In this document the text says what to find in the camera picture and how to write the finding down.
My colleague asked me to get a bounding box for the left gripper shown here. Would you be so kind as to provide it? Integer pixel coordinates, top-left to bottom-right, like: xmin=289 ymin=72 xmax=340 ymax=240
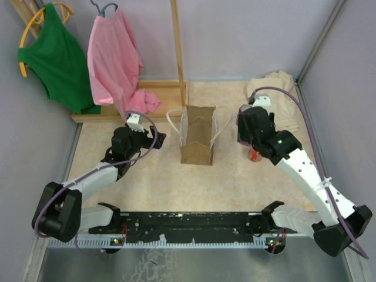
xmin=126 ymin=125 xmax=166 ymax=159

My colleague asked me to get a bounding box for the red soda can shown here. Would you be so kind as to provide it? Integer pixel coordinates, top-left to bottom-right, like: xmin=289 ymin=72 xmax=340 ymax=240
xmin=249 ymin=147 xmax=263 ymax=162

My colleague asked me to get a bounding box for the purple soda can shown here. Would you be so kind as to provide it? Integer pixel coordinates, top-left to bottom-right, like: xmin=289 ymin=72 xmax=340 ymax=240
xmin=239 ymin=104 xmax=251 ymax=113
xmin=238 ymin=139 xmax=251 ymax=147

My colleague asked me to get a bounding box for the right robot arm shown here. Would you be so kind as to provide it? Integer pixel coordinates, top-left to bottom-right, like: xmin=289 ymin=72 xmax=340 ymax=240
xmin=238 ymin=106 xmax=372 ymax=257

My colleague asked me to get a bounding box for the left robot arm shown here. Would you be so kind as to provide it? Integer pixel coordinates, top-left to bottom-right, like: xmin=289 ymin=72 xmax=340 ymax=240
xmin=32 ymin=125 xmax=167 ymax=243

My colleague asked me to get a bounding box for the brown canvas bag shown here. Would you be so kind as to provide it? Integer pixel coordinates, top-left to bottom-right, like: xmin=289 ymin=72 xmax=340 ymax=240
xmin=166 ymin=105 xmax=232 ymax=166

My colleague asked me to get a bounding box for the beige folded cloth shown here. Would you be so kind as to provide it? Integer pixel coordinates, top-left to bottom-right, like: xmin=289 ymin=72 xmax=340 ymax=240
xmin=244 ymin=70 xmax=299 ymax=133

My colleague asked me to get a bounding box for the wooden clothes rack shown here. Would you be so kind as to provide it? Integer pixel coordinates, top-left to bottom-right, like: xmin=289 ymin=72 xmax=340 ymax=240
xmin=11 ymin=1 xmax=189 ymax=123

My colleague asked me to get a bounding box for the pink t-shirt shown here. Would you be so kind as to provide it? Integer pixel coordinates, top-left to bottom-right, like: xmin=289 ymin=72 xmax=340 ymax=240
xmin=87 ymin=8 xmax=162 ymax=119

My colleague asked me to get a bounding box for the green tank top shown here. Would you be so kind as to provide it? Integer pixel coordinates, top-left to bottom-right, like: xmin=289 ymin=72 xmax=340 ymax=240
xmin=18 ymin=2 xmax=100 ymax=115

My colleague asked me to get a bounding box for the grey hanger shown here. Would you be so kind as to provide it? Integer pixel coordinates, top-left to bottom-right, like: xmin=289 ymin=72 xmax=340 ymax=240
xmin=90 ymin=0 xmax=119 ymax=17

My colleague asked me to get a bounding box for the yellow hanger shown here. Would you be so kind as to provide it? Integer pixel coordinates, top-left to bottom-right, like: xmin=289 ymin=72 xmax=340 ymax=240
xmin=18 ymin=2 xmax=73 ymax=78

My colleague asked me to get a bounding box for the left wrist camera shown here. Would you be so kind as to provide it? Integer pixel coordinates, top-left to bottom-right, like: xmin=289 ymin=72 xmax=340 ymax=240
xmin=126 ymin=113 xmax=145 ymax=133

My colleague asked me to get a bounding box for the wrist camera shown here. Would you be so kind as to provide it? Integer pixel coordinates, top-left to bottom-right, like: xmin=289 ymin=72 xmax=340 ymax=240
xmin=249 ymin=95 xmax=271 ymax=113
xmin=126 ymin=113 xmax=145 ymax=133

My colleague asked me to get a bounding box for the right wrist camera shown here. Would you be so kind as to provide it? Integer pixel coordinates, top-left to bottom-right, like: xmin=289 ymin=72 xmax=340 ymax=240
xmin=249 ymin=95 xmax=271 ymax=113

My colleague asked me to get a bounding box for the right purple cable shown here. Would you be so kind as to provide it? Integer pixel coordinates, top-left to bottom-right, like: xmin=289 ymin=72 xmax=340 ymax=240
xmin=249 ymin=87 xmax=370 ymax=260

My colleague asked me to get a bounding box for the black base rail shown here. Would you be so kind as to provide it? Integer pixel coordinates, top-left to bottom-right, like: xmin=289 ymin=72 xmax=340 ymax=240
xmin=89 ymin=211 xmax=287 ymax=254

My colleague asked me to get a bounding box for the aluminium frame profile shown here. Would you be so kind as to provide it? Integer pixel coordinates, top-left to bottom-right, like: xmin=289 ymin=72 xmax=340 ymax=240
xmin=35 ymin=213 xmax=353 ymax=250

